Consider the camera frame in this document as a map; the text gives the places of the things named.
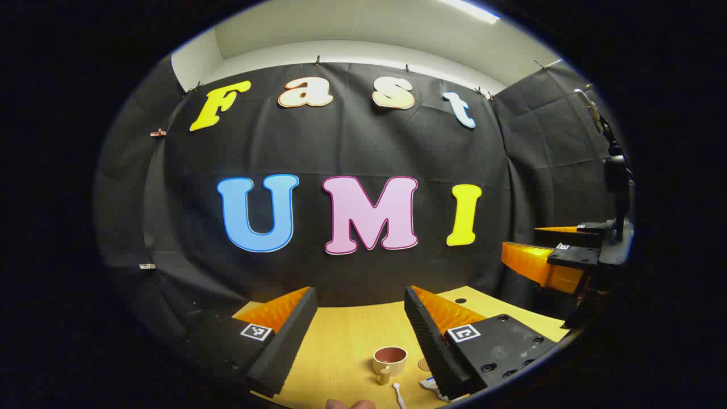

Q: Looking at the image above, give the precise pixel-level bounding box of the wooden desktop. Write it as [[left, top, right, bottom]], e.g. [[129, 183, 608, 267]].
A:
[[233, 286, 570, 409]]

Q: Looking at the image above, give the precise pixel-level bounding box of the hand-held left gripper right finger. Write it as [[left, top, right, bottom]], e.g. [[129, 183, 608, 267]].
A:
[[404, 286, 560, 401]]

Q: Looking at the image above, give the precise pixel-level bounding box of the white toothpaste tube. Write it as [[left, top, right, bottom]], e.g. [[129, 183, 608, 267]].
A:
[[419, 377, 449, 403]]

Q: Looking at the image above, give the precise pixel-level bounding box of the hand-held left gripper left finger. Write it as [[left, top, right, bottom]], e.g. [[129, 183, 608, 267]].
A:
[[182, 286, 319, 398]]

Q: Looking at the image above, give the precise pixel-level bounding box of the beige cup with handle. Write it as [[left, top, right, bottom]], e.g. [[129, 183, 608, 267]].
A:
[[373, 346, 408, 386]]

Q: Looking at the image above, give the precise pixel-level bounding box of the black backdrop cloth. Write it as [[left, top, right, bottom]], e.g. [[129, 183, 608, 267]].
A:
[[94, 54, 631, 341]]

